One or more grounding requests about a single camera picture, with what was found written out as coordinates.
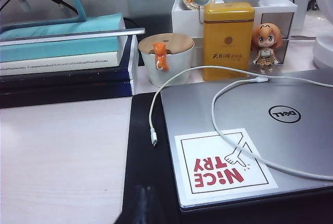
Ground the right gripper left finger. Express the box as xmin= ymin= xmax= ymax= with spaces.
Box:
xmin=130 ymin=185 xmax=146 ymax=224

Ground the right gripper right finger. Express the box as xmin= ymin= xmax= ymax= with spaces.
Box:
xmin=145 ymin=186 xmax=163 ymax=224

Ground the black desk mat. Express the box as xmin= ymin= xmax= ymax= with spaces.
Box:
xmin=122 ymin=93 xmax=333 ymax=224

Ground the white red-lettered sticker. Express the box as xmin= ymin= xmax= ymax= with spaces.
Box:
xmin=174 ymin=127 xmax=279 ymax=201

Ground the white cup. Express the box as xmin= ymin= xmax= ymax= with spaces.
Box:
xmin=140 ymin=46 xmax=195 ymax=87

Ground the silver Dell laptop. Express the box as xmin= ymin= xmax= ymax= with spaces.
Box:
xmin=160 ymin=68 xmax=333 ymax=210

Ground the orange cat figurine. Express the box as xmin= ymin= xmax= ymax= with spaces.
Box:
xmin=152 ymin=42 xmax=170 ymax=71

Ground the white book with text spine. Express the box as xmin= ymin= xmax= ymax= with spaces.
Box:
xmin=0 ymin=51 xmax=128 ymax=76

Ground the wooden cup lid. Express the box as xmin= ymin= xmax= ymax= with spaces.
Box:
xmin=138 ymin=33 xmax=195 ymax=54

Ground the teal book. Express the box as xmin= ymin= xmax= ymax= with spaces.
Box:
xmin=0 ymin=12 xmax=124 ymax=63

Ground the yellow tea tin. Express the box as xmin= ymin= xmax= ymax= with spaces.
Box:
xmin=202 ymin=2 xmax=255 ymax=82

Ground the orange-haired anime figurine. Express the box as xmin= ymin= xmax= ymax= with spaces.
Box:
xmin=250 ymin=22 xmax=283 ymax=74

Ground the teal and silver monitor stand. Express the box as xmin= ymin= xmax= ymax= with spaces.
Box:
xmin=0 ymin=0 xmax=146 ymax=47

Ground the white desk organizer box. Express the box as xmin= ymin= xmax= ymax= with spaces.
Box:
xmin=171 ymin=0 xmax=299 ymax=65

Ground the white charging cable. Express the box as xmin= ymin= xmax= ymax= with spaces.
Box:
xmin=148 ymin=65 xmax=333 ymax=180

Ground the black looped cable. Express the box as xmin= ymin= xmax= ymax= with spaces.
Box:
xmin=41 ymin=0 xmax=80 ymax=16

